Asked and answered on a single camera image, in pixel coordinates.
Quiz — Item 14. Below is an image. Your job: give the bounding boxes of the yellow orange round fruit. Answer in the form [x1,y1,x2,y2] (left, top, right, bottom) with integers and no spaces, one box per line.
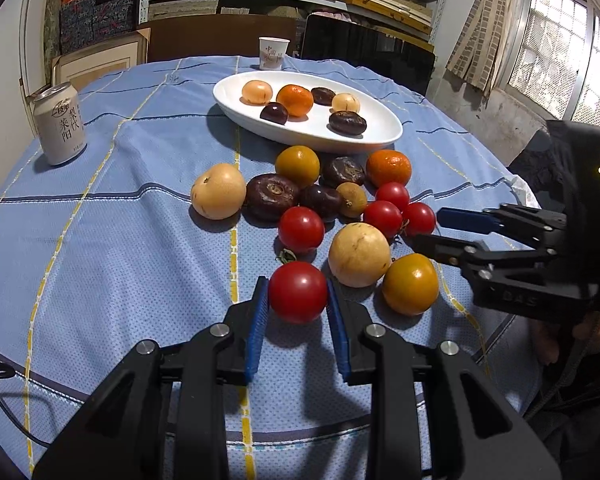
[274,145,321,189]
[382,253,440,317]

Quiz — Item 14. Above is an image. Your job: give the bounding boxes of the small brown green fruit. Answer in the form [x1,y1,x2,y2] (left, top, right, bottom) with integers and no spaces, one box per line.
[335,182,368,219]

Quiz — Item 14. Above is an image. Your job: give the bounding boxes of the large orange mandarin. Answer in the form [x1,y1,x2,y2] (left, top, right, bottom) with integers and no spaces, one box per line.
[276,84,314,118]

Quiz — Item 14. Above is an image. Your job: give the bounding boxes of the blue checked tablecloth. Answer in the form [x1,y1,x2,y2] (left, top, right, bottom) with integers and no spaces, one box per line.
[0,55,546,480]

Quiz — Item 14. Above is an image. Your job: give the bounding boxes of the green marbled board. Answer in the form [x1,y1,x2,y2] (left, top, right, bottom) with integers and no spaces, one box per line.
[44,0,63,61]

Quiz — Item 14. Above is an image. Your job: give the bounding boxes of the white paper cup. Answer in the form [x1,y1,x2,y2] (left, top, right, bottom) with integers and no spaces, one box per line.
[258,36,292,72]

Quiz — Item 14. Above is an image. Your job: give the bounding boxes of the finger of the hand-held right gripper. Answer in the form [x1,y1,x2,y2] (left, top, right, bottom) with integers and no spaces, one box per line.
[436,203,569,252]
[412,234,567,286]

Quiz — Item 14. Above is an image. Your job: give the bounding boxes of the white oval plate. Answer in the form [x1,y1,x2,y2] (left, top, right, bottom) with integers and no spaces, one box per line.
[213,70,404,155]

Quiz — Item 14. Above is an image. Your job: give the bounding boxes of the beige framed panel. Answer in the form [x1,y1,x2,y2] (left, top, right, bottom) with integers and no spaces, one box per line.
[51,30,151,93]

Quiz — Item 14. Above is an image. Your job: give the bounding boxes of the brick pattern curtain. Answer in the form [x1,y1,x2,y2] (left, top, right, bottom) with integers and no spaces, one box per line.
[446,0,521,98]

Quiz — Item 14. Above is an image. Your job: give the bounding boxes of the black jacket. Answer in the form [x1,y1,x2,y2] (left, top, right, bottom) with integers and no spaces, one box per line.
[507,127,576,211]

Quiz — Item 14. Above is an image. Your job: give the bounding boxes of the stack of yellow flat boxes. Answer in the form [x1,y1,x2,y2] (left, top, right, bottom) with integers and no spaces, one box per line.
[340,0,433,36]

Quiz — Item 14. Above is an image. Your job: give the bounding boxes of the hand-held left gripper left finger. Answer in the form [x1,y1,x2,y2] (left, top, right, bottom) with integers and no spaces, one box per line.
[32,276,271,480]

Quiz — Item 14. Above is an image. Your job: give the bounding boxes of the person's right hand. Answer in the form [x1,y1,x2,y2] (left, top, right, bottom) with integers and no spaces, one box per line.
[530,312,600,366]

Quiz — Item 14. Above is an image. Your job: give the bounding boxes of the brown board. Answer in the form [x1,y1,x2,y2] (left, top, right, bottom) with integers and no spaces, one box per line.
[147,14,298,63]

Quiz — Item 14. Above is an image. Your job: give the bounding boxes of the dark purple round fruit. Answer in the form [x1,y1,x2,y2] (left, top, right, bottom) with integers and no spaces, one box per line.
[299,184,344,222]
[259,102,290,125]

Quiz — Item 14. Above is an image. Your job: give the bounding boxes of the blue patterned fabric box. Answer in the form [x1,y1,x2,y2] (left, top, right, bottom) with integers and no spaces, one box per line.
[60,5,96,53]
[92,0,136,36]

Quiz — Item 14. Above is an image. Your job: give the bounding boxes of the pale yellow round fruit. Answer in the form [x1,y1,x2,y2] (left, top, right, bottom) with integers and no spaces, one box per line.
[190,162,247,221]
[241,80,274,107]
[328,222,392,288]
[331,92,361,115]

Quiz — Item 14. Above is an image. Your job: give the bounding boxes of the pink cloth bundle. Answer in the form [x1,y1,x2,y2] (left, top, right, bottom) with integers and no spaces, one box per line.
[312,7,351,23]

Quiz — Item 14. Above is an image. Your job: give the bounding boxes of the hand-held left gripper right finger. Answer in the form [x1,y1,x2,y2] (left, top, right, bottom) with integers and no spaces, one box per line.
[326,277,563,480]

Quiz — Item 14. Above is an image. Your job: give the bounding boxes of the window with mesh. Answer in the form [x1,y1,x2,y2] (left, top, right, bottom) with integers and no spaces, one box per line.
[500,0,600,126]

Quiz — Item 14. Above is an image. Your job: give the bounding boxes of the red cherry tomato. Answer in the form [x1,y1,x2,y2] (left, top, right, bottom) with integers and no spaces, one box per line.
[401,202,437,237]
[375,181,411,212]
[278,206,326,255]
[268,261,329,325]
[363,200,404,239]

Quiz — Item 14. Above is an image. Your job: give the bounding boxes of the white drink can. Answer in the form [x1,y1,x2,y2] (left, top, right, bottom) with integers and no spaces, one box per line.
[30,81,88,167]

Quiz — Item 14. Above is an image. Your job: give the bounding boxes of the white leaning board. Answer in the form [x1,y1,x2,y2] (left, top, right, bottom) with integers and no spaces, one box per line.
[20,0,53,96]

